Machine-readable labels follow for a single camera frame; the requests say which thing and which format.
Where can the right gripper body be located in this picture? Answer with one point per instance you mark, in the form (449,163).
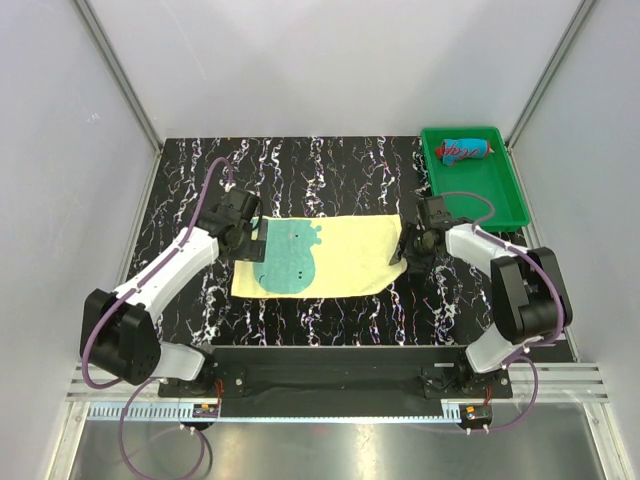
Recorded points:
(417,249)

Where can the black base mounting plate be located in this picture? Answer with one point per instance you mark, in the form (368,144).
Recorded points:
(326,406)

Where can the red and blue towel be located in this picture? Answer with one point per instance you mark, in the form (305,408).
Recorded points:
(450,151)

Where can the green plastic bin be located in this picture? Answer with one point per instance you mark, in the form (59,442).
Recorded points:
(492,178)

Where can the yellow and green towel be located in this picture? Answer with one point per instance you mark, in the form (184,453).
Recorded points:
(323,257)

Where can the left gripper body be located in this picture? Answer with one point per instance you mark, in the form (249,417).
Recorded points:
(234,252)

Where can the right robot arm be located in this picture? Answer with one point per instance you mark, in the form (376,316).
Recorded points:
(530,305)

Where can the aluminium rail frame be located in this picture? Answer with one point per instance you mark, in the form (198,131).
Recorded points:
(552,382)

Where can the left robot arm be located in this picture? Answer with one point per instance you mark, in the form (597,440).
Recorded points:
(119,326)

